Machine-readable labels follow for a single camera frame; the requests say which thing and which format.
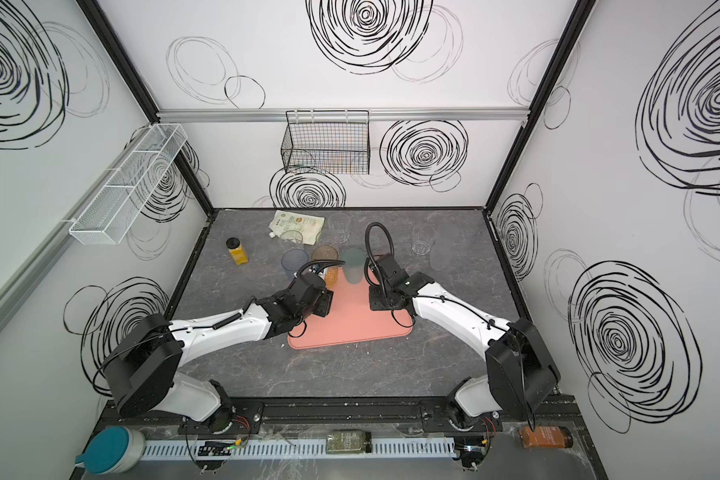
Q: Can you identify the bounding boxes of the white mesh wall shelf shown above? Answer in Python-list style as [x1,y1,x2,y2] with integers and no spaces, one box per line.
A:
[69,124,187,246]

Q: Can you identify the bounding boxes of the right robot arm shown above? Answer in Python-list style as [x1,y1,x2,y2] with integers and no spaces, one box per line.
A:
[365,254,560,431]

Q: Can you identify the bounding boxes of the pink plastic tray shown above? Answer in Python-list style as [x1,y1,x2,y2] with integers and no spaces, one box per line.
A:
[288,270,413,350]

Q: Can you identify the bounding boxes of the amber yellow plastic cup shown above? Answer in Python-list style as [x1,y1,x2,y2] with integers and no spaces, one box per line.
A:
[311,244,341,288]

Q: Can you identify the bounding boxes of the clear ribbed plastic cup back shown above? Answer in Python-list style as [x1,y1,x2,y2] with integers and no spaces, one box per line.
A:
[328,212,351,244]

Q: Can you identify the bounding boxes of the yellow spice jar black lid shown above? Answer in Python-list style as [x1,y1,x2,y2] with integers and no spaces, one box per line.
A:
[225,237,249,265]

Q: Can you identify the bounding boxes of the black mounting rail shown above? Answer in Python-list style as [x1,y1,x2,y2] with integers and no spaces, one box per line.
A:
[94,395,584,434]

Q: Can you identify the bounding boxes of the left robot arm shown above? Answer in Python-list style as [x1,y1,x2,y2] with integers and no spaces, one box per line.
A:
[99,270,333,424]

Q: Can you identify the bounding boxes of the white slotted cable duct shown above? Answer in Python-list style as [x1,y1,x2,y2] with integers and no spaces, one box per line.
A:
[141,437,457,462]

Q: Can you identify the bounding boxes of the green herb jar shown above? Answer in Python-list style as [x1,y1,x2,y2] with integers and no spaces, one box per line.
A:
[326,430,373,455]

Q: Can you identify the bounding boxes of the black wire basket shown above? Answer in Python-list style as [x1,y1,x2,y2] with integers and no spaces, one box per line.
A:
[280,109,371,175]

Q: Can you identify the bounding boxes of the teal green plastic cup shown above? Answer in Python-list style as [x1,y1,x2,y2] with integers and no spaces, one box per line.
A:
[340,247,366,284]

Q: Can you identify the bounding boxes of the blue textured plastic cup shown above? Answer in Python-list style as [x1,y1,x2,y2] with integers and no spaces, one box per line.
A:
[280,249,310,280]

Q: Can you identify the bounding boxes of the white green sugar pouch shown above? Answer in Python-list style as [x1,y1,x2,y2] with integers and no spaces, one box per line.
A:
[269,210,325,245]

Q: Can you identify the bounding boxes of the teal lidded container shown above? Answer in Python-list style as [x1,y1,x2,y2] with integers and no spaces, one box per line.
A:
[75,426,146,475]

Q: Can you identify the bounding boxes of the clear faceted glass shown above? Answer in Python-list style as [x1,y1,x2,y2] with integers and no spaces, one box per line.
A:
[279,230,304,252]

